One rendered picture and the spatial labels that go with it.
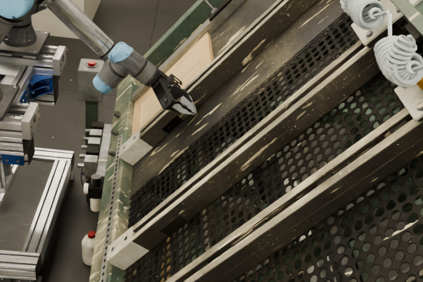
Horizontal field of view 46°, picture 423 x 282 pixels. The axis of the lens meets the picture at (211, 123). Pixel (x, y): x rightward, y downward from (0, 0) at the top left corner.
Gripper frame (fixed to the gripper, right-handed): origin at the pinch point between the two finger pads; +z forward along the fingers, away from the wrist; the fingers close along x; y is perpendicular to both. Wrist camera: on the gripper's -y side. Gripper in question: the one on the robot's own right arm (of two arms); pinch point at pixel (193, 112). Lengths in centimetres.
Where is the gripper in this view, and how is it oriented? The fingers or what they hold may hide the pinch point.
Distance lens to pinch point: 176.4
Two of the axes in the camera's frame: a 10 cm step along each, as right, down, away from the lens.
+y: -0.3, -5.8, 8.1
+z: 7.2, 5.5, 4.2
